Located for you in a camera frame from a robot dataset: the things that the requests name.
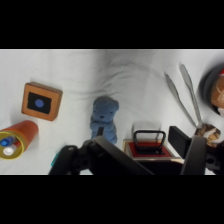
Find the bread bun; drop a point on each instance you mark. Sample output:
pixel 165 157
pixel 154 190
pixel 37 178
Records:
pixel 218 91

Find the small wooden drawer box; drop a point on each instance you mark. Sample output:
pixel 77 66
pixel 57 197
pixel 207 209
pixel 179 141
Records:
pixel 150 146

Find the metal tongs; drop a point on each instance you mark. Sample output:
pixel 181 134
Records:
pixel 188 90

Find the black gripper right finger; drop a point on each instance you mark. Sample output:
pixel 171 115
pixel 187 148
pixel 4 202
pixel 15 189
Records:
pixel 195 156

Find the teal cube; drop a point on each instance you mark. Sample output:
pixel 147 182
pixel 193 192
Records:
pixel 54 160

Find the blue marker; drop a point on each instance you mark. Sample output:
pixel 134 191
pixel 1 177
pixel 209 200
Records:
pixel 6 141

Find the blue teddy bear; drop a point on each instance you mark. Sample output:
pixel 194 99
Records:
pixel 104 116

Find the black bowl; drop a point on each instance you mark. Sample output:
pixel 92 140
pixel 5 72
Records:
pixel 208 85

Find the wooden block with blue dot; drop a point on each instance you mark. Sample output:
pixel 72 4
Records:
pixel 40 101

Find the orange cup with yellow rim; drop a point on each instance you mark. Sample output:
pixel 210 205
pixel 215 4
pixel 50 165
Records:
pixel 25 133

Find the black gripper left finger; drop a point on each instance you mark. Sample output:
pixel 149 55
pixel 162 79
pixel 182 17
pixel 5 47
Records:
pixel 100 156

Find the white capped marker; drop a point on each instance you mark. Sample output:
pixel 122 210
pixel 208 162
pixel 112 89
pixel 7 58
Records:
pixel 8 151

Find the white tablecloth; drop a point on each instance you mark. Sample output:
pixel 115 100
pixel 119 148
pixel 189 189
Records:
pixel 126 76

